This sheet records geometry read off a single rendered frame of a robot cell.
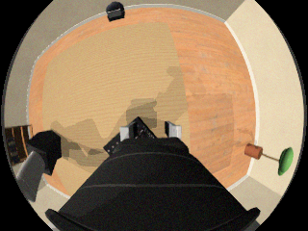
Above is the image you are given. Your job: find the black lighting desk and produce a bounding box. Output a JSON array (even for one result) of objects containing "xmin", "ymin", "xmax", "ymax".
[{"xmin": 103, "ymin": 116, "xmax": 157, "ymax": 156}]

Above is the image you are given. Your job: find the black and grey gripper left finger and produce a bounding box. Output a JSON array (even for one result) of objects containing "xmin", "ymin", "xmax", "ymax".
[{"xmin": 120, "ymin": 122, "xmax": 138, "ymax": 141}]

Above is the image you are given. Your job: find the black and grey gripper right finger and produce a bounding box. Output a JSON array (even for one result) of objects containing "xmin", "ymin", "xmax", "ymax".
[{"xmin": 165, "ymin": 121, "xmax": 182, "ymax": 140}]

